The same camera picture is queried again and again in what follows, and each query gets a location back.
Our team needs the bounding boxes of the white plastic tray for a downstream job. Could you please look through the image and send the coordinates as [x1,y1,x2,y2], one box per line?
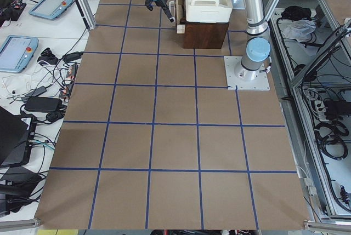
[185,0,233,23]

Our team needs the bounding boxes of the blue teach pendant near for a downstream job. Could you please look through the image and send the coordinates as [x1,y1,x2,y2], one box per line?
[1,35,39,73]

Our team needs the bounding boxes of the white crumpled cloth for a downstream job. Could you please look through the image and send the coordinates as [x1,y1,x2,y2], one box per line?
[282,19,316,43]

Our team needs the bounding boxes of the black power adapter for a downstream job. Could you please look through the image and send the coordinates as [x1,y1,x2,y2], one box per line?
[24,97,63,113]

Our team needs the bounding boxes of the blue teach pendant far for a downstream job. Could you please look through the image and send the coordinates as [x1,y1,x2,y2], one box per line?
[29,0,75,20]

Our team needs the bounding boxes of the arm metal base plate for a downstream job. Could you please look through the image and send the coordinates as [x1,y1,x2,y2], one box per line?
[224,56,270,91]

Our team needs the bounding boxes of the black laptop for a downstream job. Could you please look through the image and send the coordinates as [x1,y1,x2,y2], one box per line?
[1,108,37,168]

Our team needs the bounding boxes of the wooden drawer with white handle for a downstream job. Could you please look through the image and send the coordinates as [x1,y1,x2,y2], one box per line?
[168,0,186,34]

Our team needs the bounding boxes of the dark brown drawer cabinet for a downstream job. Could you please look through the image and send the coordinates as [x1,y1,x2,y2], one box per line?
[183,22,229,49]

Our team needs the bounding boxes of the blue teach pendant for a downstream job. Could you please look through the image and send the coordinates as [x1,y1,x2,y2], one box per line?
[29,0,75,20]
[1,35,39,73]

